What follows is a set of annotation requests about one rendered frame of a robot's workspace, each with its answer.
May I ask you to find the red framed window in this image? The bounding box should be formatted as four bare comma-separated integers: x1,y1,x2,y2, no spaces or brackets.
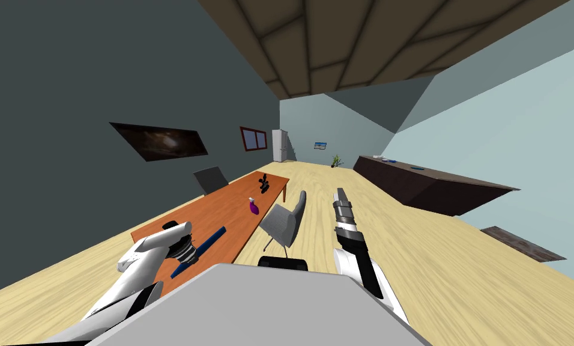
239,126,268,153

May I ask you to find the orange wooden table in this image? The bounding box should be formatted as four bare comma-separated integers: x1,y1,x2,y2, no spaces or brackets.
130,170,291,297

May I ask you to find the light grey chair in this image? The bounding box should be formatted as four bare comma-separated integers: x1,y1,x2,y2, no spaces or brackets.
258,190,309,261

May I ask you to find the white refrigerator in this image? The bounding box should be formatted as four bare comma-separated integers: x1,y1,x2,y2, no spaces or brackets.
271,129,289,163

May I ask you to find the dark wall picture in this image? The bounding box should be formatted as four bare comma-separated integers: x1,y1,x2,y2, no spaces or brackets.
109,122,209,163

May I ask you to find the dark brown sideboard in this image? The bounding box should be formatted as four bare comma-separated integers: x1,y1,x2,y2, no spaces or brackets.
352,154,522,217

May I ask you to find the dark grey chair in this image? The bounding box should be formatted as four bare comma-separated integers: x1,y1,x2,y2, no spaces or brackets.
193,166,230,196

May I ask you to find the blue bar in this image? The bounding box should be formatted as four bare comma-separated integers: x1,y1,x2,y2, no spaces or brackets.
170,226,228,280

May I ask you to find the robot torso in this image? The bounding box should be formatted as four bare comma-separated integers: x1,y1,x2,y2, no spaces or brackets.
87,256,434,346

